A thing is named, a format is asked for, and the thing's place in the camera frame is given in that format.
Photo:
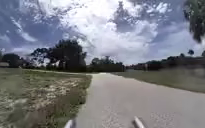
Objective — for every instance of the robot's own part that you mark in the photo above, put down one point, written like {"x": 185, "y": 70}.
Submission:
{"x": 68, "y": 124}
{"x": 139, "y": 122}

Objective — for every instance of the row of trees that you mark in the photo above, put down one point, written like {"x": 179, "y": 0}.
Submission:
{"x": 68, "y": 53}
{"x": 10, "y": 60}
{"x": 176, "y": 62}

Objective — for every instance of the grey concrete path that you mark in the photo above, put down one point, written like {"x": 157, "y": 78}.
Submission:
{"x": 123, "y": 103}

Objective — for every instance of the grass verge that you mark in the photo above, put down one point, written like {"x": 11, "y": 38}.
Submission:
{"x": 170, "y": 79}

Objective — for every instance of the overhanging tree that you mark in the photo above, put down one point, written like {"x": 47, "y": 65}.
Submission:
{"x": 201, "y": 20}

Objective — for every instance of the patchy grass field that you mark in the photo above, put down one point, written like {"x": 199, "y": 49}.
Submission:
{"x": 26, "y": 96}

